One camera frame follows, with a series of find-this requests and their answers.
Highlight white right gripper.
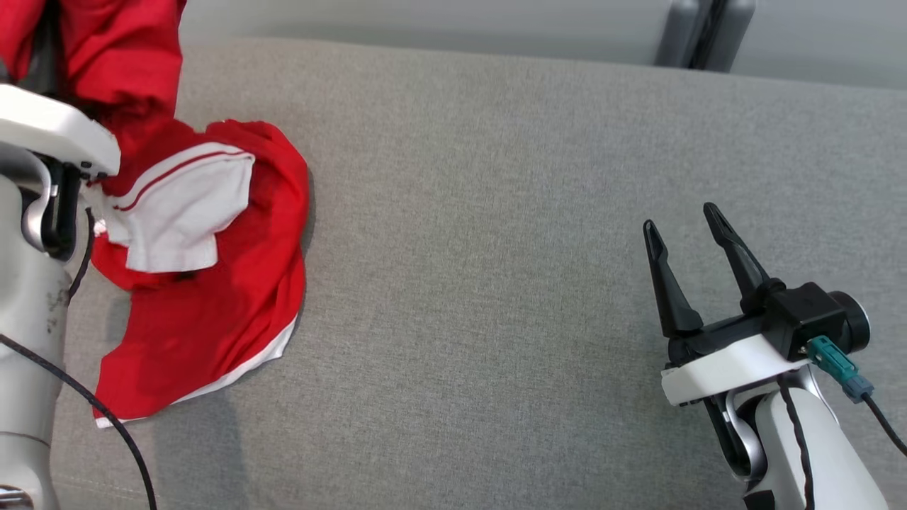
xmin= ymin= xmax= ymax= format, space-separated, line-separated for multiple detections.
xmin=643 ymin=202 xmax=811 ymax=407

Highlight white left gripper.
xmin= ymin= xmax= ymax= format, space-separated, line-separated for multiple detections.
xmin=0 ymin=84 xmax=122 ymax=180

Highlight red jersey with white sleeves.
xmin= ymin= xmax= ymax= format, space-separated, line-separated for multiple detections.
xmin=0 ymin=0 xmax=256 ymax=274

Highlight red shorts with white trim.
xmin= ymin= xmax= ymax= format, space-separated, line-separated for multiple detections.
xmin=91 ymin=119 xmax=311 ymax=430

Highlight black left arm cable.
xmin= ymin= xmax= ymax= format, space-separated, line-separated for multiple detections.
xmin=67 ymin=207 xmax=96 ymax=302

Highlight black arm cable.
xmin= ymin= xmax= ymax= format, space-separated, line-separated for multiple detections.
xmin=777 ymin=379 xmax=817 ymax=510
xmin=67 ymin=207 xmax=96 ymax=302

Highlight teal right camera connector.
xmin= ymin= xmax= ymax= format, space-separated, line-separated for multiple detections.
xmin=806 ymin=336 xmax=874 ymax=404

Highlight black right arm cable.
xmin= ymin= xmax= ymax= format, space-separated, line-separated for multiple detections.
xmin=777 ymin=379 xmax=817 ymax=510

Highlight black right camera cable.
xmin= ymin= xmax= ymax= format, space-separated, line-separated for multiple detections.
xmin=861 ymin=393 xmax=907 ymax=458

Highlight black camera cable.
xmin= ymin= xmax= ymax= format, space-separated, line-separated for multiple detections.
xmin=861 ymin=393 xmax=907 ymax=458
xmin=0 ymin=334 xmax=158 ymax=510

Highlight black left camera cable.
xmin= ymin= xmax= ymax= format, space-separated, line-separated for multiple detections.
xmin=0 ymin=334 xmax=158 ymax=510

